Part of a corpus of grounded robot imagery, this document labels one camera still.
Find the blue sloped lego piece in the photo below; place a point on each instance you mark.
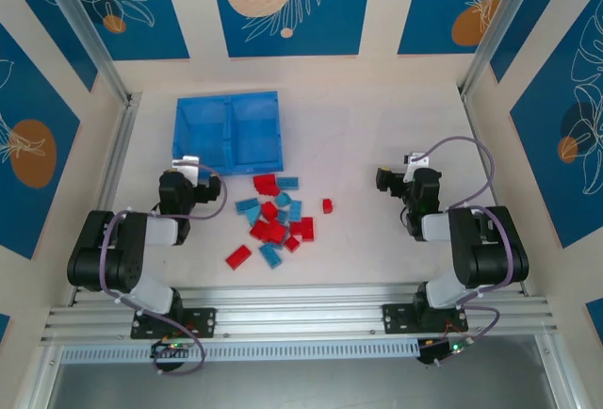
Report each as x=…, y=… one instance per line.
x=253, y=215

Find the small red lego brick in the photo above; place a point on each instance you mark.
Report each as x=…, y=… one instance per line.
x=327, y=206
x=292, y=243

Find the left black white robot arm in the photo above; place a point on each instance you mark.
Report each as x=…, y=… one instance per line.
x=122, y=267

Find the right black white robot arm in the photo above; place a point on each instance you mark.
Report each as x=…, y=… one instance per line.
x=490, y=263

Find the blue two-compartment plastic bin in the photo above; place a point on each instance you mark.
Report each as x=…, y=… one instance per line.
x=249, y=131

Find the grey metal sheet panel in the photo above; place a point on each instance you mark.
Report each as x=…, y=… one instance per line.
x=301, y=385

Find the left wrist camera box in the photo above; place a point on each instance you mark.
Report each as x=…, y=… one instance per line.
x=188, y=165

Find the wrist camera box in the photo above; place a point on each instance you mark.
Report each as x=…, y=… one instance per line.
x=417, y=159
x=188, y=165

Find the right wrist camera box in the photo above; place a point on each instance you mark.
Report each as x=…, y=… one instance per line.
x=417, y=159

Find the aluminium side rail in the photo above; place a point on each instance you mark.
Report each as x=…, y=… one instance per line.
x=479, y=145
x=120, y=145

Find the blue floral wall panel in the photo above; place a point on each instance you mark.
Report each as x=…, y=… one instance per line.
x=330, y=13
x=42, y=13
x=155, y=27
x=28, y=98
x=542, y=4
x=424, y=13
x=556, y=168

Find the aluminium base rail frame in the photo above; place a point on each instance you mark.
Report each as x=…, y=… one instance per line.
x=301, y=310

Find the aluminium corner post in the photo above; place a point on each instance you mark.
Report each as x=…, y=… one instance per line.
x=86, y=27
x=496, y=27

